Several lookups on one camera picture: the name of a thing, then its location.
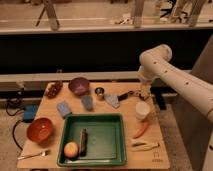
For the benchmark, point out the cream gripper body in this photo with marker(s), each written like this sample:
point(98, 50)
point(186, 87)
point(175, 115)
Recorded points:
point(145, 91)

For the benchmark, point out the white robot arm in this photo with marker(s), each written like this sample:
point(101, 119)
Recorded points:
point(154, 63)

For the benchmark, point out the green plastic tray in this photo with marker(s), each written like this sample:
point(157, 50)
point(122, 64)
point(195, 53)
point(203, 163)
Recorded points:
point(105, 140)

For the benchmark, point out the dark brush in tray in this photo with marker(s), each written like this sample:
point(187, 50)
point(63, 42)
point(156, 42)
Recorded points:
point(83, 142)

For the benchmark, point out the white cup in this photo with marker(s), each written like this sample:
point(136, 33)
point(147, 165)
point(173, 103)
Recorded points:
point(142, 110)

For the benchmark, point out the orange carrot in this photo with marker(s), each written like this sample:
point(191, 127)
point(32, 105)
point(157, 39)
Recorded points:
point(141, 130)

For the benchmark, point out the small metal cup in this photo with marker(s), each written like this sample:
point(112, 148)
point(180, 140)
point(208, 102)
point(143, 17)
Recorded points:
point(99, 91)

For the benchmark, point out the banana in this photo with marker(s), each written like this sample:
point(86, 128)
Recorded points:
point(141, 145)

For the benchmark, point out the purple bowl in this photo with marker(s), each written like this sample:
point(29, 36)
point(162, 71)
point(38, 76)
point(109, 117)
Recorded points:
point(79, 85)

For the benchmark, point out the blue sponge left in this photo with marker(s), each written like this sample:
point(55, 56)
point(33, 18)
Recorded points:
point(64, 109)

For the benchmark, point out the bunch of grapes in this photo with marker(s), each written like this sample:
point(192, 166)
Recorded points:
point(54, 90)

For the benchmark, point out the red apple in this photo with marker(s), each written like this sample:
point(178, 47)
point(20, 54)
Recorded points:
point(71, 149)

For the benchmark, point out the red bowl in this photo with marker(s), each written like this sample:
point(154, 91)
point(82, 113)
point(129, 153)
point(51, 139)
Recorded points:
point(40, 130)

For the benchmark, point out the blue power box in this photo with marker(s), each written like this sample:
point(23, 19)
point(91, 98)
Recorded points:
point(29, 113)

